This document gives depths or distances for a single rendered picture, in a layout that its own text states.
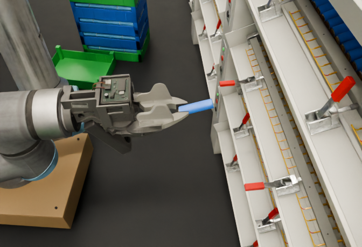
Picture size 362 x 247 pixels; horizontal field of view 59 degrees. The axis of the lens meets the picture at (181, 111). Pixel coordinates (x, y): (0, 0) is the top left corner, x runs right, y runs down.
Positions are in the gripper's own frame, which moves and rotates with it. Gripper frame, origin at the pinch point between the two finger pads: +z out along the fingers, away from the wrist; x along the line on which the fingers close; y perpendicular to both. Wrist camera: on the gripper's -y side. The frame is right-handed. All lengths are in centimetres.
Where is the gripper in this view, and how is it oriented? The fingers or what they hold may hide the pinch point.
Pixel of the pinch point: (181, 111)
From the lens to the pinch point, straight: 59.7
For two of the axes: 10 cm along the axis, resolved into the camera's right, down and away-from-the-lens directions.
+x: -0.8, -7.8, 6.2
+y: -0.2, -6.2, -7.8
